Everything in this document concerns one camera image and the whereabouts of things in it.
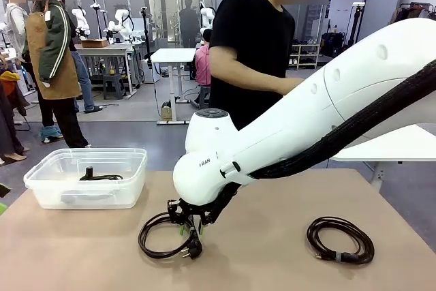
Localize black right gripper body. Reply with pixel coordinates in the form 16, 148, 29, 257
166, 198, 219, 226

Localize black power cable with plug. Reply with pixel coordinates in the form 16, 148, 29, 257
137, 211, 204, 262

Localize black cable with connector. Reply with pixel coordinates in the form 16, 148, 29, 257
78, 165, 125, 182

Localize black cable with grey tie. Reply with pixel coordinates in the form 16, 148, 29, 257
305, 215, 376, 266

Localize person's right forearm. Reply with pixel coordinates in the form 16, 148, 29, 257
217, 55, 290, 97

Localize person's right hand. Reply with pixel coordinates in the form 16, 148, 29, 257
279, 77, 307, 97

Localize clear plastic storage bin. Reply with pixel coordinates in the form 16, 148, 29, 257
23, 147, 149, 211

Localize person in dark top, jeans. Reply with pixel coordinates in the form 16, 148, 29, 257
50, 0, 102, 114

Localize seated person in pink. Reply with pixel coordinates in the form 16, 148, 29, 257
194, 29, 213, 105

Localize grey plastic stool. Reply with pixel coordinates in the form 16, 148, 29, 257
102, 73, 126, 101

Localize person in brown apron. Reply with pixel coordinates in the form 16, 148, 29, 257
21, 0, 90, 149

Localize small white desk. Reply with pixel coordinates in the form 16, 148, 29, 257
149, 47, 198, 126

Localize grey workbench table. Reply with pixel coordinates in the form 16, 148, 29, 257
74, 43, 142, 97

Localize cardboard box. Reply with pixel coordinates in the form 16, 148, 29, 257
80, 38, 110, 49

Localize person in black T-shirt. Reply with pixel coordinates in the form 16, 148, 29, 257
208, 0, 332, 132

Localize distant person in dark clothes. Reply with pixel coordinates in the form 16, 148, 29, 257
178, 0, 200, 49

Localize white shoe rack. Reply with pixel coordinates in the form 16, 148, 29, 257
288, 43, 322, 70

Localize large white table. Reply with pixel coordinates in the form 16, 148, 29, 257
331, 123, 436, 190

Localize black bags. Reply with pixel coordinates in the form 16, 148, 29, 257
321, 31, 348, 59

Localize grey door panel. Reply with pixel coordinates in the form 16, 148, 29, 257
351, 0, 404, 33

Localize clothes rack with coats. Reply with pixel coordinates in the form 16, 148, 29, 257
390, 1, 436, 25

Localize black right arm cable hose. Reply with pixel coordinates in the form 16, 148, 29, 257
204, 60, 436, 224

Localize black tripod pole with camera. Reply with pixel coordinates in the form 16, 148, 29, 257
348, 1, 366, 47

